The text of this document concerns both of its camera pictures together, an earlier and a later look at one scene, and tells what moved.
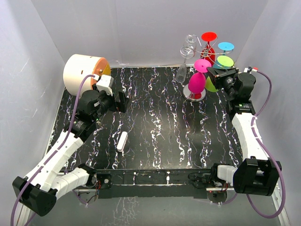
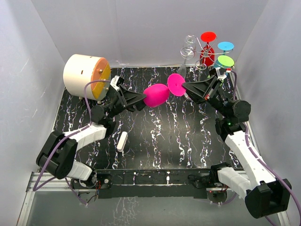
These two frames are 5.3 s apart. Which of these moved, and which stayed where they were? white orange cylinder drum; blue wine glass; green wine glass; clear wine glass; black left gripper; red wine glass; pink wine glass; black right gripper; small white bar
Moved: black right gripper; black left gripper; pink wine glass
Stayed: white orange cylinder drum; small white bar; clear wine glass; blue wine glass; red wine glass; green wine glass
